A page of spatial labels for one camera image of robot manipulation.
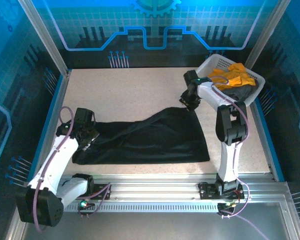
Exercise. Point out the black t-shirt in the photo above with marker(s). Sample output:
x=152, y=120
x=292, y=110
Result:
x=152, y=145

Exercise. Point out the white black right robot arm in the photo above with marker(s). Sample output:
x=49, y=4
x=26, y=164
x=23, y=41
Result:
x=230, y=157

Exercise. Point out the white plastic basket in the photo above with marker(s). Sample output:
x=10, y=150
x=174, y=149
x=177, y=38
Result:
x=221, y=61

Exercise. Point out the grey t-shirt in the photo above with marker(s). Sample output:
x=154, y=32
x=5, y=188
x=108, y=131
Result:
x=242, y=92

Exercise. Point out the yellow t-shirt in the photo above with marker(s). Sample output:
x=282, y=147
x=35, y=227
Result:
x=240, y=75

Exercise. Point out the small LED control board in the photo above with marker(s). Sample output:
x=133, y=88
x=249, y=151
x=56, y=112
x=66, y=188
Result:
x=84, y=204
x=226, y=205

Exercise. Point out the aluminium side rail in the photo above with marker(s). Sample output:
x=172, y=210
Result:
x=265, y=145
x=57, y=100

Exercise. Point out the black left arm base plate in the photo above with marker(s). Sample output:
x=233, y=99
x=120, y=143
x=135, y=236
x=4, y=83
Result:
x=101, y=193

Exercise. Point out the aluminium mounting rail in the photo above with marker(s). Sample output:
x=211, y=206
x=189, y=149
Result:
x=152, y=188

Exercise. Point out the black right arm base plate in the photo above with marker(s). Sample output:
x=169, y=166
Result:
x=207, y=191

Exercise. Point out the aluminium frame post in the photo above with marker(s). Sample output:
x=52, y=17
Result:
x=265, y=32
x=45, y=37

